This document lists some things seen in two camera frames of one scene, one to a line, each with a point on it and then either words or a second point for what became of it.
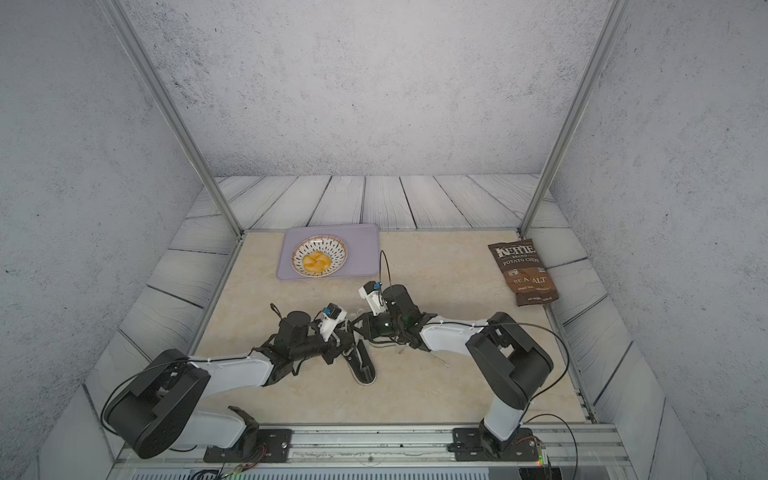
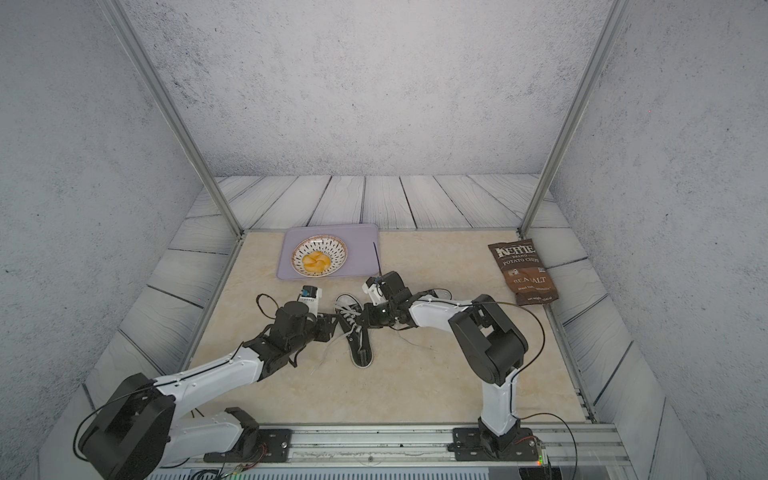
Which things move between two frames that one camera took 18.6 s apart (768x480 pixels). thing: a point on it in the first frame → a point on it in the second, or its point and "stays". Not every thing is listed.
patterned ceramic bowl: x=319 y=256 stays
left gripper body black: x=329 y=349 → x=323 y=330
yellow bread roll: x=316 y=262 stays
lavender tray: x=360 y=240 stays
